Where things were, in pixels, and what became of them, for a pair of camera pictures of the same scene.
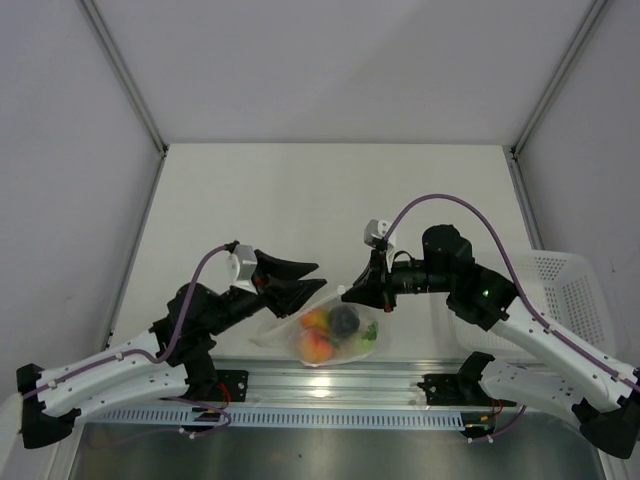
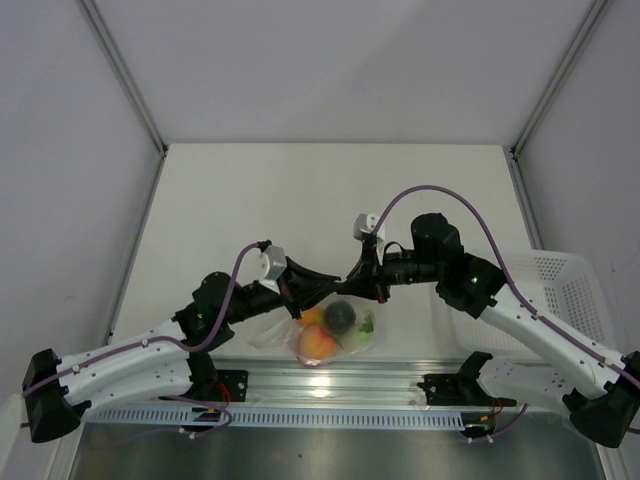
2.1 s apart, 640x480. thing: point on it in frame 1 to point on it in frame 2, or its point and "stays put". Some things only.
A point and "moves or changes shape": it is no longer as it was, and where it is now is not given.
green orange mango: x=315 y=319 stays put
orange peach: x=315 y=345 stays put
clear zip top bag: x=332 y=330 stays put
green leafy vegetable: x=372 y=331 moves or changes shape
